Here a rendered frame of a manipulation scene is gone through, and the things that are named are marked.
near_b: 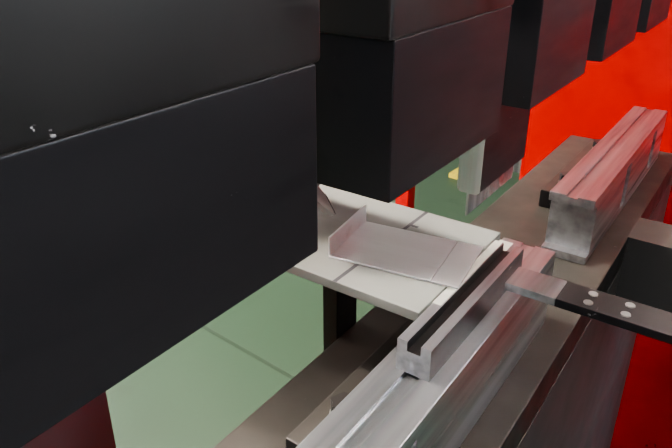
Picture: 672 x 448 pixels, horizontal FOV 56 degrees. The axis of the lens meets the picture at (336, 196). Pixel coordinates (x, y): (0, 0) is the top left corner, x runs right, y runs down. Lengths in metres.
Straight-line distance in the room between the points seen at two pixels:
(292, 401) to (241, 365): 1.45
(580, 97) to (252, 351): 1.30
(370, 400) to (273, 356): 1.62
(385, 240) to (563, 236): 0.34
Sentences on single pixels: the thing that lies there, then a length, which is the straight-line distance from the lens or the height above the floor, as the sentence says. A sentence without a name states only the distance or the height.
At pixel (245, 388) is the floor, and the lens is 2.01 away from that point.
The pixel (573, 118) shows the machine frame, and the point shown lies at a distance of 1.44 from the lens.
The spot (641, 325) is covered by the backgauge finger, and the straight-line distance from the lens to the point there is 0.57.
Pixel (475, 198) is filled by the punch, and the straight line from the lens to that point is 0.54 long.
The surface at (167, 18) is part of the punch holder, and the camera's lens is 0.19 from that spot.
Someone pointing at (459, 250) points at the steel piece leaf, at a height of 1.00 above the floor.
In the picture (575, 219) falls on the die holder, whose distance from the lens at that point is 0.91.
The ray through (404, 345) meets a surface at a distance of 0.52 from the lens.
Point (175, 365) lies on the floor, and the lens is 2.13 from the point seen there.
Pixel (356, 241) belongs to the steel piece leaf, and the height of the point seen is 1.00.
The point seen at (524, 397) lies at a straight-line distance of 0.67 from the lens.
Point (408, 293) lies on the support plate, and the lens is 0.57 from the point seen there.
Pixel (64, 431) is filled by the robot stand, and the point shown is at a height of 0.51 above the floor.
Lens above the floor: 1.31
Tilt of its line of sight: 24 degrees down
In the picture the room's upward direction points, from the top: straight up
